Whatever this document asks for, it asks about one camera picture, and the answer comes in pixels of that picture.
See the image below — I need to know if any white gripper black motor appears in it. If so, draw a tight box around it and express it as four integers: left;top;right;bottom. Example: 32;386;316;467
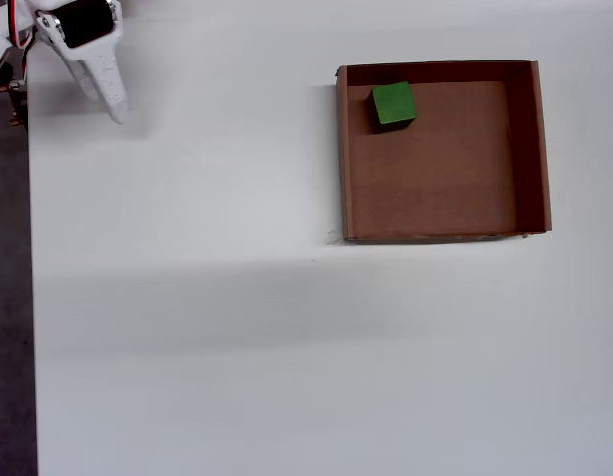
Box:
35;0;132;126

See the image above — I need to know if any brown cardboard box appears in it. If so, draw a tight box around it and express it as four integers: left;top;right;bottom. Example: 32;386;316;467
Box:
333;59;553;246

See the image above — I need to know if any dark table clamp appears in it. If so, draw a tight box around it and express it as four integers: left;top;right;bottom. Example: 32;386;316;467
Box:
0;61;29;131

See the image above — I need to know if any red white servo cable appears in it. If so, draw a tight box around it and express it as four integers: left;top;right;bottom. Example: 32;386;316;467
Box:
3;0;41;51

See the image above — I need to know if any green cube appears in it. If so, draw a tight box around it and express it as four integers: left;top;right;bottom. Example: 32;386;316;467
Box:
369;80;419;136

